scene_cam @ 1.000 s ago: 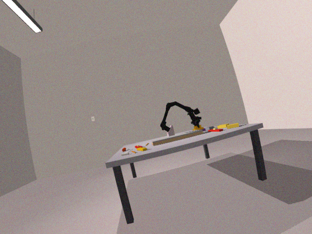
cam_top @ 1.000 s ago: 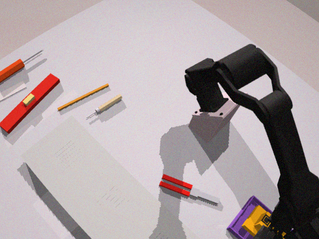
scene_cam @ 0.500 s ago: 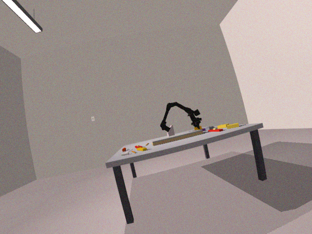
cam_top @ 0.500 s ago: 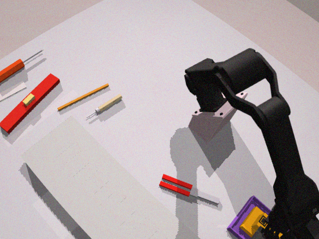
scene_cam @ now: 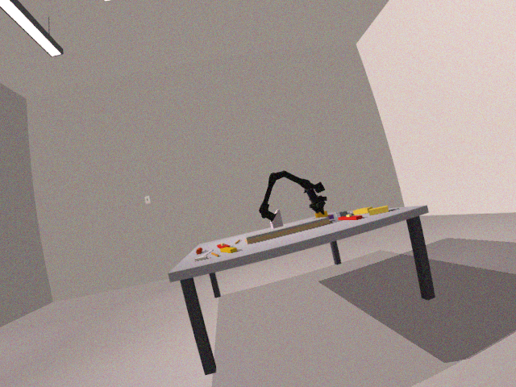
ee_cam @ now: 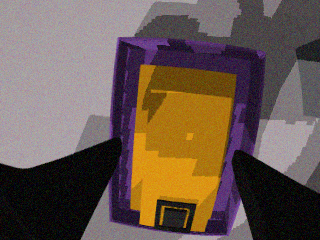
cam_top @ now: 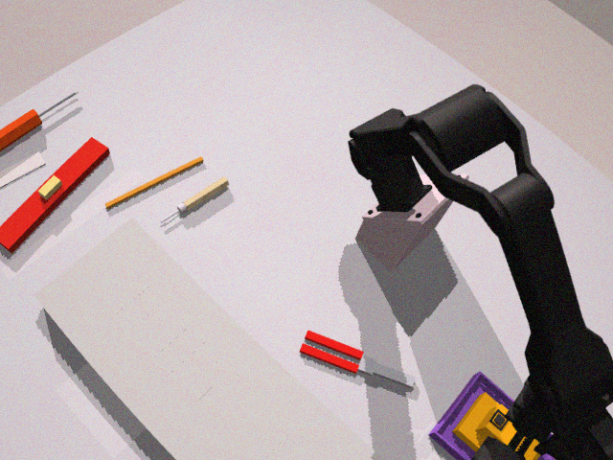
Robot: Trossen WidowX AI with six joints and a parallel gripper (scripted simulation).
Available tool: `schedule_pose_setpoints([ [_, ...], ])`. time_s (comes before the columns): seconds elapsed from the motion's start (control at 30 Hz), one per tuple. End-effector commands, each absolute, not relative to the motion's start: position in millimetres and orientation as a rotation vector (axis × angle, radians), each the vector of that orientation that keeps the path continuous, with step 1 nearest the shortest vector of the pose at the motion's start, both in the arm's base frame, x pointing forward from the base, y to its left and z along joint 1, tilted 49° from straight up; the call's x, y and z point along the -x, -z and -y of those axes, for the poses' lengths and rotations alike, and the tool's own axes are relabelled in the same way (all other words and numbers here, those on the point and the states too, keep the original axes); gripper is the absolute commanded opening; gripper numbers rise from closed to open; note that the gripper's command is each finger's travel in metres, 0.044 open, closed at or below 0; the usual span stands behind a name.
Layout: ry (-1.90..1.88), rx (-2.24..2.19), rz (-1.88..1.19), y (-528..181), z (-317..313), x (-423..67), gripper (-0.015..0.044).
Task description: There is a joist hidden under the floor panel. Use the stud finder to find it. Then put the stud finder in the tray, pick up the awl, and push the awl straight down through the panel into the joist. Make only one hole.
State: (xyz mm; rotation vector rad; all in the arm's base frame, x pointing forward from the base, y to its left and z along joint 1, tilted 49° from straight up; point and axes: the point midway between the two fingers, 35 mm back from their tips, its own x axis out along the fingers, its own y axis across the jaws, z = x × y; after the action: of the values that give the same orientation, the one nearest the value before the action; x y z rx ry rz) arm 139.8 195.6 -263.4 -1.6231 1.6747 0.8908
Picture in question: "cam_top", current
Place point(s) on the orange thin rod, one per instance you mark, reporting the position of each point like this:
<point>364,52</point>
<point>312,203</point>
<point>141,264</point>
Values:
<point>152,183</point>

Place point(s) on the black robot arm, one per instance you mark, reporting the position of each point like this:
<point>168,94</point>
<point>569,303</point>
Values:
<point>570,367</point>

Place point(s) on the red long flat bar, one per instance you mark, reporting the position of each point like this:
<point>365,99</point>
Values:
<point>51,193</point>

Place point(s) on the white flat strip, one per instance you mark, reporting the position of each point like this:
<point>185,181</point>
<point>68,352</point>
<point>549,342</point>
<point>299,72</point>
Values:
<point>24,166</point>

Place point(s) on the white panel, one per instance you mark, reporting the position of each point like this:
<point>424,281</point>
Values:
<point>199,382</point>

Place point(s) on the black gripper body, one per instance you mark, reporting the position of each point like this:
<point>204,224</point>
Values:
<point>525,423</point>

